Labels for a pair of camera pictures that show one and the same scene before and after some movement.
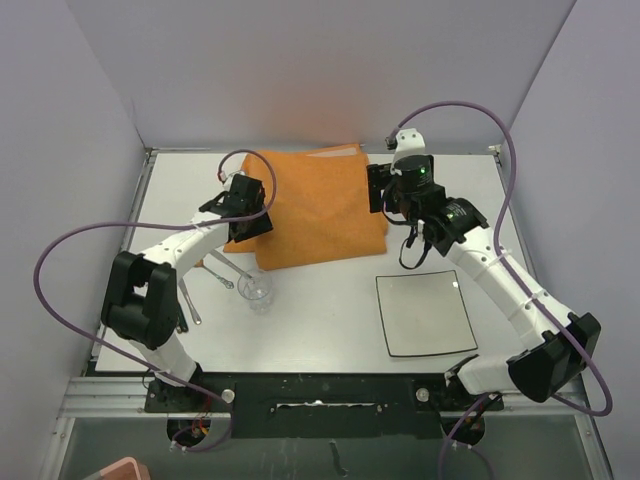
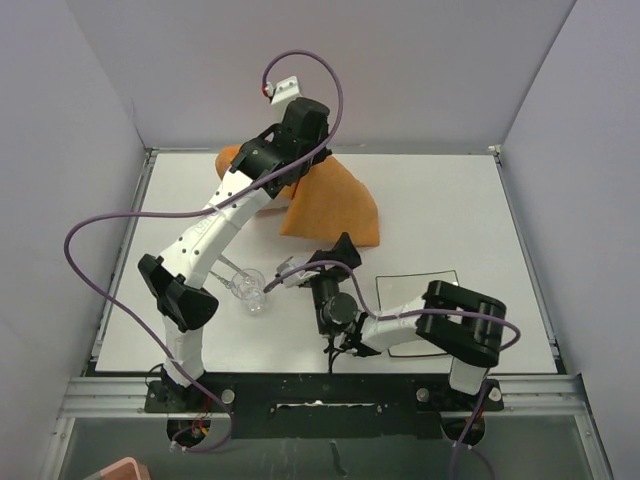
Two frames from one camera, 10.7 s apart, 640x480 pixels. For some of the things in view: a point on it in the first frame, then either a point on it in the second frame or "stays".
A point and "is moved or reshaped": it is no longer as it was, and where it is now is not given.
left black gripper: x=261 y=225 → x=322 y=156
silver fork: x=228 y=284 stays
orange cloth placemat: x=320 y=209 is moved or reshaped
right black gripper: x=383 y=178 → x=345 y=251
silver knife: x=219 y=254 stays
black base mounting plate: x=325 y=405 stays
